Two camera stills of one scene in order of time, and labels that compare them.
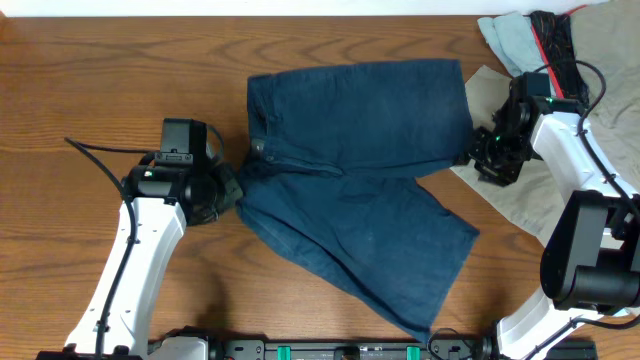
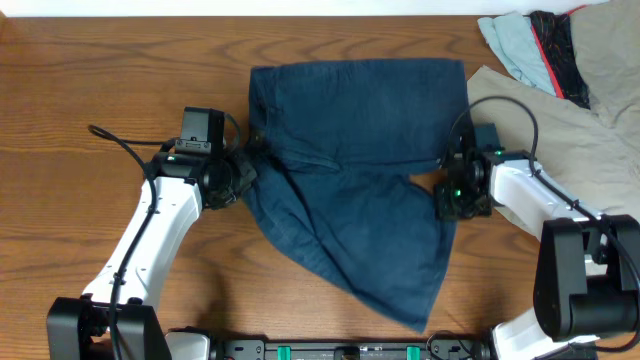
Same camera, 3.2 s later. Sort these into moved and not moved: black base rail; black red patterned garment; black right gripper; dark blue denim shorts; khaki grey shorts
Moved: black right gripper; dark blue denim shorts
Not moved: black base rail; khaki grey shorts; black red patterned garment
